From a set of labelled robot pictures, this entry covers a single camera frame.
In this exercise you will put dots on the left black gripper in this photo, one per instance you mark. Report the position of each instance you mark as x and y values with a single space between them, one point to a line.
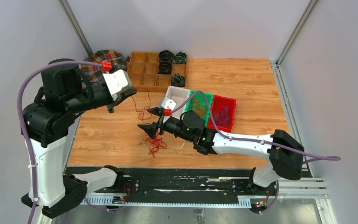
123 96

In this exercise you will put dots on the rolled dark sock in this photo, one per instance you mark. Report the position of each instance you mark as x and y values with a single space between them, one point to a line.
178 80
166 56
165 68

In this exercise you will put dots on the green plastic bin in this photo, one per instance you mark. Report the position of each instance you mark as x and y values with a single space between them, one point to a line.
198 104

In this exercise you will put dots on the white plastic bin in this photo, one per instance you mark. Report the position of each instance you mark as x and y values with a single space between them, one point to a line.
179 95

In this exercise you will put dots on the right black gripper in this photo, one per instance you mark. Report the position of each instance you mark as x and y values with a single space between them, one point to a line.
148 128

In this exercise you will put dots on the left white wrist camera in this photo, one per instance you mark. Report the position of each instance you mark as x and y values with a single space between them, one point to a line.
117 82

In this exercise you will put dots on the rolled teal sock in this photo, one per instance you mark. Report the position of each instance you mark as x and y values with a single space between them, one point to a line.
180 58

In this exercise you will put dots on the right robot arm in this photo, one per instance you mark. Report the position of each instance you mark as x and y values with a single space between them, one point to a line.
283 154

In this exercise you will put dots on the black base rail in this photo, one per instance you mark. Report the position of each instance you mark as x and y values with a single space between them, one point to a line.
187 186

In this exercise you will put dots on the red plastic bin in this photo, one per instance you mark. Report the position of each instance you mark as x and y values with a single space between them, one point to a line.
223 113

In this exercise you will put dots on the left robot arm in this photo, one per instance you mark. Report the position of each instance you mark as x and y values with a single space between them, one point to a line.
48 103

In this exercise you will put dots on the wooden compartment tray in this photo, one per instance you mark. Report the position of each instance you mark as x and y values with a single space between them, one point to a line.
143 70

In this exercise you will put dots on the plaid cloth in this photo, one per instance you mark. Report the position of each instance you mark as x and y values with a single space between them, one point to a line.
118 61

